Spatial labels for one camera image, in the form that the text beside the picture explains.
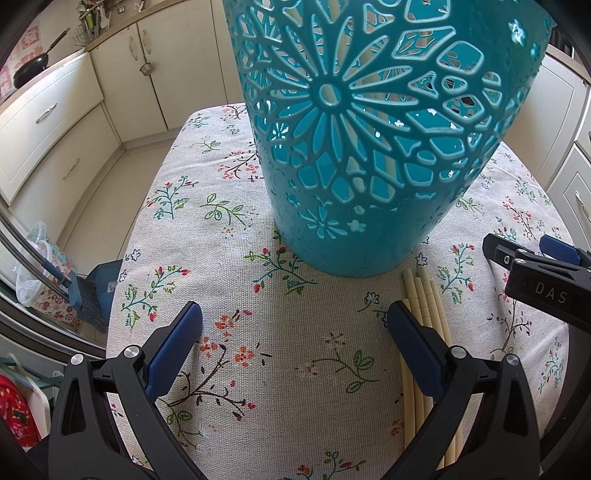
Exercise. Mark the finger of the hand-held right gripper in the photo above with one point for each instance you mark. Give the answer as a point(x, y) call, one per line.
point(545, 288)
point(561, 249)

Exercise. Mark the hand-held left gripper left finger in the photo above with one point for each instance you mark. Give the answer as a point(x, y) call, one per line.
point(178, 341)

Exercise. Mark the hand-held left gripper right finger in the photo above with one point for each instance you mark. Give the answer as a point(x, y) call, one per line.
point(415, 350)

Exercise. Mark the teal perforated plastic basket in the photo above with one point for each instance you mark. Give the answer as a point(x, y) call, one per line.
point(369, 221)

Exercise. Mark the floral tablecloth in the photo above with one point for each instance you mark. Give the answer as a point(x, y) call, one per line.
point(221, 286)

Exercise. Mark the blue dustpan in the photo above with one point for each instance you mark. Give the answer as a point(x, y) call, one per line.
point(106, 286)

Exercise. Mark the cream drawer cabinet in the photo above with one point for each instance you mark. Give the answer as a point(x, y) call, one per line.
point(568, 138)

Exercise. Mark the clear plastic bag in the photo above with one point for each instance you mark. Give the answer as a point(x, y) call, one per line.
point(32, 272)

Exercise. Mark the red patterned cloth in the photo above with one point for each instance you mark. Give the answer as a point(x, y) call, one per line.
point(14, 415)

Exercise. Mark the cream kitchen door cabinets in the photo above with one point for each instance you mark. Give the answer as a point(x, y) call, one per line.
point(69, 138)

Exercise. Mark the small hanging metal cup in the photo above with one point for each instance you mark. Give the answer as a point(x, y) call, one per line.
point(147, 69)

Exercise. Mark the black frying pan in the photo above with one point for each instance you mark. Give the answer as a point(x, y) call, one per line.
point(32, 67)

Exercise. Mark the kitchen utensil rack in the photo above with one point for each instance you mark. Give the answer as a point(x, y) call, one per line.
point(101, 18)

